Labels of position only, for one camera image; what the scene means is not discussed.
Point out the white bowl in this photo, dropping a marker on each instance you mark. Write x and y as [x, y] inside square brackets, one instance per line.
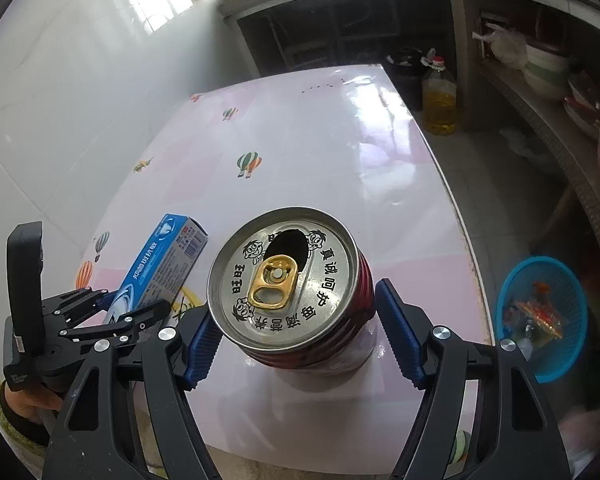
[547, 57]

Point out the red drink can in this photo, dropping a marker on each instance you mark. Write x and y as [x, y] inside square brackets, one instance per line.
[280, 270]

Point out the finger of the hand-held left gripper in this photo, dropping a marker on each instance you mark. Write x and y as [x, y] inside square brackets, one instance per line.
[125, 322]
[75, 302]

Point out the pile of dark utensils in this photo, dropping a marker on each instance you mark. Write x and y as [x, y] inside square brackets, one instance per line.
[592, 105]

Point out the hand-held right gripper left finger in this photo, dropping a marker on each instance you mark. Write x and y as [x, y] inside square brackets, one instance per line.
[200, 345]

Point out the pale green bowl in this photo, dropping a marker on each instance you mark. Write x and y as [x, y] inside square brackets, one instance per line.
[545, 85]

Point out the white plastic bag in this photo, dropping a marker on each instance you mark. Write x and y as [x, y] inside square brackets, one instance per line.
[505, 47]

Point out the white crumpled rag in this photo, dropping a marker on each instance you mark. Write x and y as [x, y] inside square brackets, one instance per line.
[522, 142]

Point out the person's left forearm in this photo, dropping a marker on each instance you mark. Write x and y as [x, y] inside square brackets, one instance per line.
[15, 432]

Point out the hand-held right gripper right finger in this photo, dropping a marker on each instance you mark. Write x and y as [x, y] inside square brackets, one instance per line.
[400, 340]

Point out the dark jar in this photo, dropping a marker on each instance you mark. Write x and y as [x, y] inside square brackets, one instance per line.
[405, 80]

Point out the blue plastic basket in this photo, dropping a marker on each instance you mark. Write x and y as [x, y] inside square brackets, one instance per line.
[565, 360]

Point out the blue toothpaste box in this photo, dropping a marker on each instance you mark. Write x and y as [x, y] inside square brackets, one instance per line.
[165, 255]

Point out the cooking oil bottle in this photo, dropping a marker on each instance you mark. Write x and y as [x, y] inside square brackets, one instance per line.
[440, 110]

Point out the person's left hand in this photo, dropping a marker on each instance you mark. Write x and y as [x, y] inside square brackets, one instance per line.
[32, 405]

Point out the red snack wrapper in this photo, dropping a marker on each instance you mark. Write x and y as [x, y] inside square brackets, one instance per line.
[542, 312]

